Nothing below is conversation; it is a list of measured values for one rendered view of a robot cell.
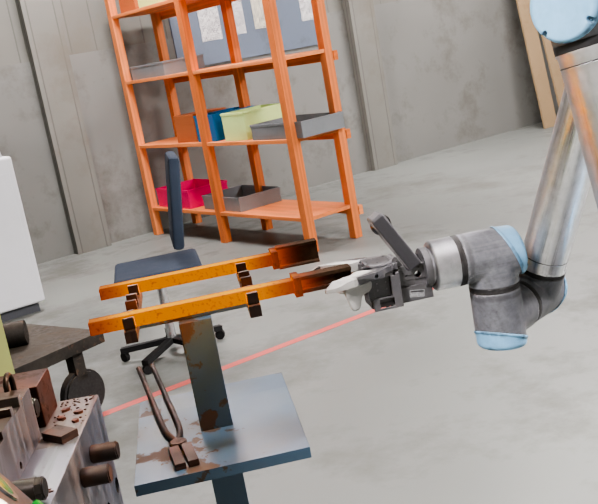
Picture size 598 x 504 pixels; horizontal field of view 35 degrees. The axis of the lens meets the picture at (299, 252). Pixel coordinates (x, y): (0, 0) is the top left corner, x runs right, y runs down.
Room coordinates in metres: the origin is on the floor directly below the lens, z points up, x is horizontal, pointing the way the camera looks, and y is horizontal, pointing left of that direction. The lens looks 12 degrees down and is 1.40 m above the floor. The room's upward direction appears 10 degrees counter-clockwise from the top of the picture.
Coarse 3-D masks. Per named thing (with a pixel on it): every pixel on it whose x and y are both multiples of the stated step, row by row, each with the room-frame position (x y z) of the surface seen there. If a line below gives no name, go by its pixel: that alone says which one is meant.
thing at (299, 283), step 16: (304, 272) 1.59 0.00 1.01; (320, 272) 1.57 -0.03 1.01; (336, 272) 1.57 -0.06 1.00; (240, 288) 1.58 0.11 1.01; (256, 288) 1.56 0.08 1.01; (272, 288) 1.56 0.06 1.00; (288, 288) 1.56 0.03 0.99; (304, 288) 1.57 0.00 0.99; (320, 288) 1.57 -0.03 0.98; (160, 304) 1.56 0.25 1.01; (176, 304) 1.55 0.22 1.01; (192, 304) 1.54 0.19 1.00; (208, 304) 1.55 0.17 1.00; (224, 304) 1.55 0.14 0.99; (240, 304) 1.55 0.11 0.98; (96, 320) 1.53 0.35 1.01; (112, 320) 1.53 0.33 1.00; (144, 320) 1.53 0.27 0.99; (160, 320) 1.54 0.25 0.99
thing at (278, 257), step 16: (304, 240) 1.83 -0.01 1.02; (256, 256) 1.81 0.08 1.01; (272, 256) 1.79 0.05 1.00; (288, 256) 1.81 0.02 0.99; (304, 256) 1.81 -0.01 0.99; (176, 272) 1.79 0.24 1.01; (192, 272) 1.78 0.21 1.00; (208, 272) 1.78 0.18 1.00; (224, 272) 1.79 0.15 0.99; (112, 288) 1.77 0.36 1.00; (144, 288) 1.77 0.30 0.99; (160, 288) 1.78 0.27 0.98
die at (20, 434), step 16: (0, 416) 1.18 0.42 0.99; (16, 416) 1.20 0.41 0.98; (32, 416) 1.26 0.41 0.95; (0, 432) 1.13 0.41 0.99; (16, 432) 1.18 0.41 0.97; (32, 432) 1.25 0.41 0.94; (0, 448) 1.11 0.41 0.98; (16, 448) 1.17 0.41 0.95; (32, 448) 1.23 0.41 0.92; (0, 464) 1.09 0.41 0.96; (16, 464) 1.15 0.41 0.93
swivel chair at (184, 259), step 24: (168, 168) 4.48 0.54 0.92; (168, 192) 4.62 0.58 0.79; (168, 216) 4.81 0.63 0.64; (120, 264) 4.65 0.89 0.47; (144, 264) 4.54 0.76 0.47; (168, 264) 4.44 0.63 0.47; (192, 264) 4.35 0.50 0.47; (168, 336) 4.49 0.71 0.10; (216, 336) 4.63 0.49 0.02; (144, 360) 4.27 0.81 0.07
